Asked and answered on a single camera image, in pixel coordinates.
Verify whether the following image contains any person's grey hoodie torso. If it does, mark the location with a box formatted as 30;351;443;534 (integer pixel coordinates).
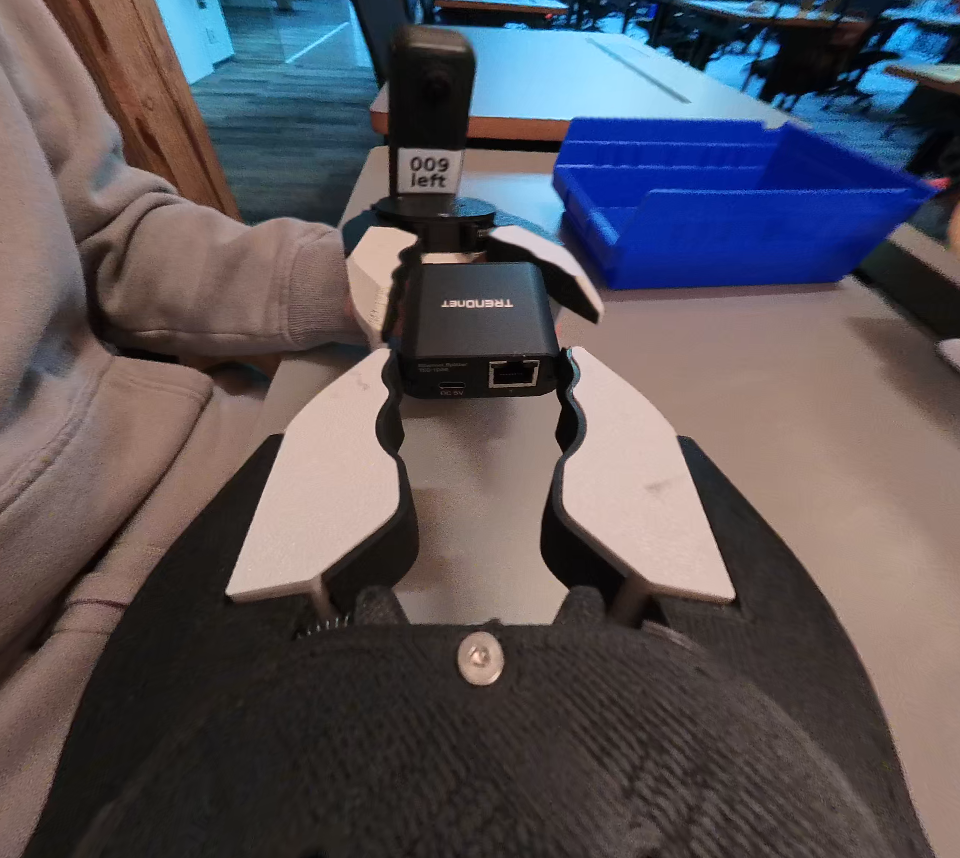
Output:
0;0;290;858

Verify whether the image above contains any blue plastic bin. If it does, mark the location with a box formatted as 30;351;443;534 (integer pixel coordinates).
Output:
552;117;936;291

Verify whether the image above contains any person's left forearm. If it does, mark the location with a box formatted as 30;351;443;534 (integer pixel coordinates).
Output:
75;168;369;358

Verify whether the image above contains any black network splitter box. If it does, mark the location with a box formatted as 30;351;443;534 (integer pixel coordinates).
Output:
395;262;564;399

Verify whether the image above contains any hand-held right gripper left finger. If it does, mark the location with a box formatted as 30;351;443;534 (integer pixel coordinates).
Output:
223;348;421;610

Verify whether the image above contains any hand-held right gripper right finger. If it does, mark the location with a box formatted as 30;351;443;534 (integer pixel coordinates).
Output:
540;346;738;608

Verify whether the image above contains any wooden post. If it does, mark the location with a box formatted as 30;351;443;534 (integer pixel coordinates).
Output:
0;0;243;223

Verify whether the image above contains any wooden background desk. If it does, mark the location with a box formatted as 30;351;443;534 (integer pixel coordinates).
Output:
433;0;571;28

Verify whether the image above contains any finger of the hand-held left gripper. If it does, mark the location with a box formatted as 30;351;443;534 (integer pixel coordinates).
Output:
486;225;606;325
345;226;420;351

